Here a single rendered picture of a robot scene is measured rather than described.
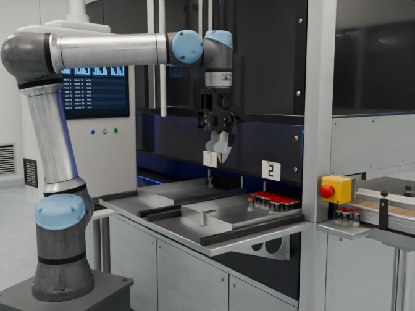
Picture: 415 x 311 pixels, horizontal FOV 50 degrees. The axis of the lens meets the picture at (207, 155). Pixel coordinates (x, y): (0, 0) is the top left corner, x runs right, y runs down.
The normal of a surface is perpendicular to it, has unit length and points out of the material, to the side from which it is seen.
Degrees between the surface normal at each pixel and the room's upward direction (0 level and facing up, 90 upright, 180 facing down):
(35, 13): 90
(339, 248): 90
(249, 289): 90
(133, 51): 103
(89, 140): 90
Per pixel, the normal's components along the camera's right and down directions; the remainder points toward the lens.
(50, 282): -0.14, -0.17
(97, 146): 0.73, 0.10
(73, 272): 0.61, -0.20
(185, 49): 0.14, 0.14
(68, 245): 0.55, 0.11
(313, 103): -0.80, 0.08
